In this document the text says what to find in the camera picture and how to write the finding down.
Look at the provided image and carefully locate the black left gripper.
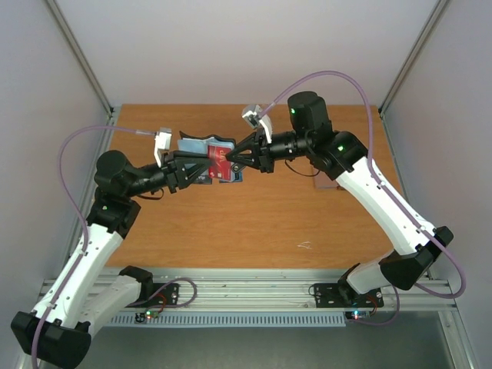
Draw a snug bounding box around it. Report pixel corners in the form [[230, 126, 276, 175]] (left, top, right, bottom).
[[125, 150, 213, 198]]

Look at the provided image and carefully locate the blue credit card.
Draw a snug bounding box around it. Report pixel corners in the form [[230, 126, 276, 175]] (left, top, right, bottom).
[[219, 171, 243, 184]]

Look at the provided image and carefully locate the black leather card holder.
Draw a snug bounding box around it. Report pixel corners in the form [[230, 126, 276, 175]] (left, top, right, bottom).
[[178, 131, 236, 177]]

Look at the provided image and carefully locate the black credit card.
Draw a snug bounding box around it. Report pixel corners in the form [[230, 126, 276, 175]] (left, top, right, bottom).
[[194, 175, 213, 185]]

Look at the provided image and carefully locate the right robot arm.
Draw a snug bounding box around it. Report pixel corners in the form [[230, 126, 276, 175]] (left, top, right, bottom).
[[226, 91, 454, 306]]

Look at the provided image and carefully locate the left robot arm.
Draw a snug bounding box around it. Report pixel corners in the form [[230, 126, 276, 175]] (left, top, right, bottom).
[[11, 150, 211, 368]]

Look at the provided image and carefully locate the beige leather card holder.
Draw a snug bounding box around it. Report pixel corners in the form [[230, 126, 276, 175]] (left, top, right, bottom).
[[312, 168, 338, 190]]

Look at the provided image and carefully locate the left circuit board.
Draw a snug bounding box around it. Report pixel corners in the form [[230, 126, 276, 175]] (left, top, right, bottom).
[[134, 311, 160, 324]]

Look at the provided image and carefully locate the circuit board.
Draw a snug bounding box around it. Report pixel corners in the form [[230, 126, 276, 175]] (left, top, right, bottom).
[[134, 311, 160, 324], [345, 310, 372, 321]]

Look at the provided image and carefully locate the right circuit board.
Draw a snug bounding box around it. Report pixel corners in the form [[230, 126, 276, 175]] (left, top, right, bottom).
[[345, 310, 372, 321]]

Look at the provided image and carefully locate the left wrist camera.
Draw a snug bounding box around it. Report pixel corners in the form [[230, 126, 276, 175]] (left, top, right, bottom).
[[154, 128, 172, 168]]

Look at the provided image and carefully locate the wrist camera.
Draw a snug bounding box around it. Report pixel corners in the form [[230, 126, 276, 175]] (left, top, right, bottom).
[[241, 105, 273, 144], [154, 128, 172, 168]]

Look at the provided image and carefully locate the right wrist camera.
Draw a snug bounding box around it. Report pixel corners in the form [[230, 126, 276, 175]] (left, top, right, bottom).
[[241, 105, 273, 144]]

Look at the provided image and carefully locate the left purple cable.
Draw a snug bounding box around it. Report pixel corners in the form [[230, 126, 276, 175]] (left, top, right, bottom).
[[30, 125, 158, 366]]

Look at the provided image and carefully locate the purple cable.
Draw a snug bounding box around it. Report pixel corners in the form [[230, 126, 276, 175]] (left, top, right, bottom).
[[30, 125, 158, 366], [261, 70, 467, 299]]

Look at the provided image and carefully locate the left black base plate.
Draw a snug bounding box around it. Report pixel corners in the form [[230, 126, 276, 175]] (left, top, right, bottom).
[[129, 283, 180, 308]]

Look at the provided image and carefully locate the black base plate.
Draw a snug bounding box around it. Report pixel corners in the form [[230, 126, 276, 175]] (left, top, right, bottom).
[[129, 283, 180, 308], [308, 283, 384, 308]]

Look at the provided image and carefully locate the aluminium rail frame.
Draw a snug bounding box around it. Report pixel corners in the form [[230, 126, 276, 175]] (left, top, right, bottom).
[[36, 267, 458, 312]]

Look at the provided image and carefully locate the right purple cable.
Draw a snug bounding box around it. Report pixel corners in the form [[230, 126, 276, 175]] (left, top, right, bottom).
[[261, 70, 467, 299]]

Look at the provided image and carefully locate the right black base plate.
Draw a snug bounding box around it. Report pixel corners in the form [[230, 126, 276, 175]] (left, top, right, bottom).
[[308, 283, 384, 308]]

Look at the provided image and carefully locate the grey slotted cable duct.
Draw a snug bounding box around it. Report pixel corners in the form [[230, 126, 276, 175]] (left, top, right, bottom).
[[107, 311, 346, 328]]

